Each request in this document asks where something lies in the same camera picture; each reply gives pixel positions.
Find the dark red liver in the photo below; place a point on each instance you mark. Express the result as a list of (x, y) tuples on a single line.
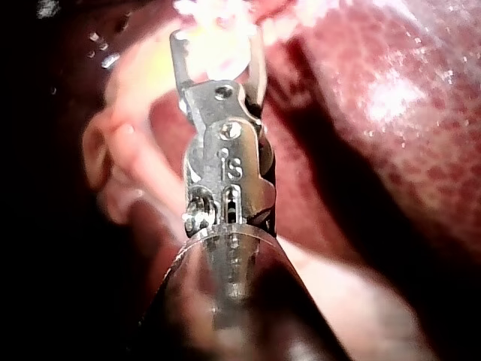
[(413, 169)]

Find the right arm instrument jaw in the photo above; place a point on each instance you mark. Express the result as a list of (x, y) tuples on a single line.
[(180, 64), (258, 75)]

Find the pale fatty tissue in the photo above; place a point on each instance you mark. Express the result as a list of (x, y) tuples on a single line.
[(124, 150), (349, 297), (240, 15)]

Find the right arm instrument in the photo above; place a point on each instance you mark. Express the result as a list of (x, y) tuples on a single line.
[(229, 165)]

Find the dark right arm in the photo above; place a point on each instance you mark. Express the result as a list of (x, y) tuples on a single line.
[(240, 301)]

